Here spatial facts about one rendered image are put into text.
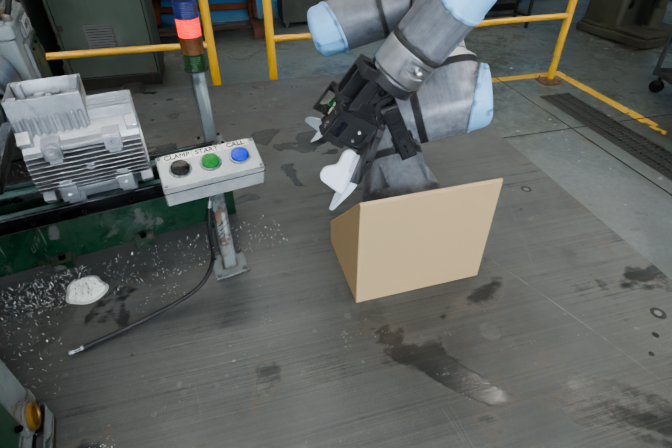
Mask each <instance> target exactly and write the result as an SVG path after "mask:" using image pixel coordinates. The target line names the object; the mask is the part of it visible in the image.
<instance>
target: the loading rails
mask: <svg viewBox="0 0 672 448"><path fill-rule="evenodd" d="M214 145H217V144H216V142H215V141H210V142H205V143H200V144H195V145H191V146H186V147H181V148H177V149H172V150H167V151H162V152H158V153H153V154H148V155H149V159H150V162H151V166H152V172H153V175H154V180H150V181H145V182H144V181H143V180H142V181H138V185H139V188H134V189H130V190H126V191H123V189H120V188H118V189H114V190H109V191H105V192H101V193H96V194H92V195H88V196H87V197H88V199H87V200H83V201H79V202H75V203H70V202H69V201H66V202H64V200H63V199H60V201H58V202H54V203H47V202H45V201H44V198H43V194H40V191H38V187H37V188H36V184H34V180H32V179H30V180H25V181H20V182H16V183H11V184H6V185H5V189H4V194H3V195H0V278H1V277H4V276H8V275H12V274H15V273H19V272H22V271H26V270H30V269H33V268H37V267H41V266H44V265H48V264H52V265H51V267H52V268H53V270H54V272H59V271H62V270H66V269H69V268H73V267H75V266H76V257H77V256H81V255H85V254H88V253H92V252H96V251H99V250H103V249H106V248H110V247H114V246H117V245H121V244H125V243H128V242H132V241H135V245H136V248H137V249H140V248H144V247H148V246H149V245H150V246H151V245H155V244H156V241H155V236H154V235H158V234H161V233H165V232H169V231H172V230H176V229H180V228H183V227H187V226H190V225H194V224H198V223H201V222H205V221H207V199H208V197H204V198H200V199H197V200H193V201H189V202H185V203H181V204H177V205H173V206H168V205H167V202H166V198H165V196H164V193H163V189H162V186H161V182H160V179H159V175H158V171H157V168H156V164H155V158H159V157H163V156H167V155H172V154H177V153H181V152H186V151H192V150H195V149H200V148H204V147H209V146H214ZM224 198H225V203H226V208H227V213H228V215H231V214H234V213H236V207H235V201H234V195H233V190H232V191H228V192H224Z"/></svg>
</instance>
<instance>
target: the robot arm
mask: <svg viewBox="0 0 672 448"><path fill-rule="evenodd" d="M496 1H497V0H324V1H322V2H320V3H319V4H318V5H315V6H313V7H311V8H310V9H309V10H308V12H307V21H308V26H309V30H310V34H311V37H312V39H313V42H314V44H315V46H316V48H317V50H318V52H319V53H320V54H321V55H323V56H331V55H335V54H338V53H342V52H344V53H347V52H348V51H349V50H352V49H355V48H358V47H361V46H364V45H367V44H370V43H373V42H376V41H379V40H382V39H386V38H387V39H386V40H385V41H384V43H383V44H382V45H381V46H380V48H379V49H378V50H377V51H376V53H375V57H374V58H373V60H372V59H370V58H368V57H366V56H365V55H363V54H360V55H359V57H358V58H357V59H356V61H355V62H354V63H353V64H352V66H351V67H350V68H349V70H348V71H347V72H346V74H345V75H344V76H343V78H342V79H341V80H340V82H339V83H336V82H334V81H332V82H331V83H330V84H329V86H328V87H327V88H326V90H325V91H324V92H323V94H322V95H321V96H320V98H319V99H318V101H317V102H316V103H315V105H314V106H313V107H312V108H313V109H315V110H317V111H319V112H321V113H322V114H324V115H322V118H321V119H320V118H315V117H307V118H306V119H305V122H306V123H307V124H309V125H310V126H311V127H313V128H314V129H316V130H317V131H318V132H317V133H316V135H315V136H314V137H313V139H312V140H311V144H325V143H326V142H327V141H329V142H330V143H331V144H332V145H334V146H337V147H339V148H343V147H344V146H346V147H349V148H351V149H355V150H357V152H356V153H355V152H354V151H353V150H350V149H348V150H345V151H344V152H343V153H342V155H341V157H340V159H339V162H338V163H337V164H334V165H329V166H325V167H324V168H323V169H322V171H321V173H320V178H321V180H322V181H323V182H324V183H325V184H327V185H328V186H329V187H331V188H332V189H334V190H335V191H336V193H335V194H334V196H333V198H332V200H331V203H330V206H329V208H328V209H330V210H334V209H335V208H336V207H337V206H338V205H339V204H340V203H341V202H342V201H343V200H344V199H346V198H347V197H348V196H349V195H350V194H351V192H352V191H353V190H354V189H355V188H356V186H357V185H358V184H360V182H361V181H362V179H363V178H364V184H363V194H362V202H367V201H370V200H371V201H373V200H379V199H384V198H390V197H396V196H401V195H407V194H413V193H418V192H424V191H430V190H435V189H440V186H439V183H438V181H437V180H436V178H435V176H434V175H433V173H432V171H431V170H430V168H429V166H428V165H427V163H426V161H425V160H424V158H423V154H422V150H421V146H420V144H423V143H426V142H431V141H435V140H439V139H443V138H446V137H450V136H454V135H458V134H462V133H466V132H467V133H470V131H473V130H477V129H480V128H483V127H486V126H487V125H489V123H490V122H491V120H492V116H493V91H492V81H491V74H490V71H489V66H488V64H487V63H480V64H478V60H477V56H476V54H475V53H473V52H471V51H469V50H467V49H466V47H465V43H464V39H465V38H466V36H467V35H468V34H469V33H470V32H471V31H472V30H473V29H474V28H475V27H476V25H478V24H480V23H481V22H482V21H483V19H484V17H485V15H486V13H487V12H488V11H489V10H490V9H491V7H492V6H493V5H494V4H495V2H496ZM329 90H330V91H332V92H334V93H335V97H334V98H332V99H331V100H330V102H329V105H326V104H323V105H322V104H320V102H321V100H322V99H323V98H324V96H325V95H326V94H327V93H328V91H329Z"/></svg>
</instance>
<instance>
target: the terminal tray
mask: <svg viewBox="0 0 672 448"><path fill-rule="evenodd" d="M71 75H74V77H70V76H71ZM14 83H17V85H12V84H14ZM14 83H8V85H7V88H6V91H5V94H4V97H3V100H2V102H1V105H2V107H3V109H4V111H5V113H6V115H7V117H8V119H9V121H10V123H11V124H12V126H13V128H14V130H15V132H16V133H21V132H26V131H27V132H29V133H30V134H31V136H32V138H34V137H35V135H38V136H39V137H41V136H42V135H43V134H44V133H45V134H46V135H50V132H53V133H54V134H57V133H58V131H61V132H63V133H64V132H65V130H67V129H68V130H69V131H72V130H73V128H76V129H77V130H79V129H80V127H84V128H87V127H88V126H89V125H91V124H90V119H89V116H88V114H87V111H86V110H87V109H86V102H85V101H86V100H85V98H86V96H87V95H86V91H85V89H84V86H83V83H82V80H81V78H80V75H79V73H78V74H70V75H63V76H56V77H49V78H42V79H35V80H28V81H21V82H14ZM71 89H74V91H69V90H71ZM7 99H12V100H10V101H7Z"/></svg>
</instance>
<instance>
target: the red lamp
mask: <svg viewBox="0 0 672 448"><path fill-rule="evenodd" d="M175 22H176V23H175V24H176V28H177V32H178V37H180V38H184V39H191V38H197V37H199V36H201V35H202V33H201V27H200V23H199V22H200V21H199V17H197V18H196V19H192V20H177V19H175Z"/></svg>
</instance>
